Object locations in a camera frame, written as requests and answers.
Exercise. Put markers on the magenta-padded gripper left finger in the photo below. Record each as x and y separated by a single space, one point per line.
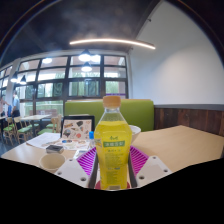
70 171

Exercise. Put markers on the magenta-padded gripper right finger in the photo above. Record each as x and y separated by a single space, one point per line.
153 170

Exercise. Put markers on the yellow drink bottle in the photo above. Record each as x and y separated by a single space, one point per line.
113 133

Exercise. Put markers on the white ribbed mug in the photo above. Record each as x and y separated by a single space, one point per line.
51 163

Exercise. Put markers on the small white card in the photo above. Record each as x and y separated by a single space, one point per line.
81 153

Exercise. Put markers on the small dark box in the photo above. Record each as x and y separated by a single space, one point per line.
54 149

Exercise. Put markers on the printed paper sheet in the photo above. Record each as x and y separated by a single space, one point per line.
75 144

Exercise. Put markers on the small blue-capped bottle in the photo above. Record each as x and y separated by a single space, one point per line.
91 140

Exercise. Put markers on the white bowl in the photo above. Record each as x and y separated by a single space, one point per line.
135 133

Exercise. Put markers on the white paper sheet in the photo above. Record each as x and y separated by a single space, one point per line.
41 140

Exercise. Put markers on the black-framed picture stand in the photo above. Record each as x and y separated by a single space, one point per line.
77 128

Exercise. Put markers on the green upholstered bench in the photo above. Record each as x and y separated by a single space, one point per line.
140 113

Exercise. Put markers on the wooden chairs with green seats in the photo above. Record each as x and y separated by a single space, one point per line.
24 130

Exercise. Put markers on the wooden dining table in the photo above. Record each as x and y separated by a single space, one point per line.
35 117

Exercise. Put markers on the black pendant lamps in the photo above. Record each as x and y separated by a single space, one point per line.
85 57

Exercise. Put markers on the long linear ceiling light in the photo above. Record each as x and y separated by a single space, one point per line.
113 41

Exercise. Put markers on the black-framed window wall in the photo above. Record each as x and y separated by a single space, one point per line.
83 88

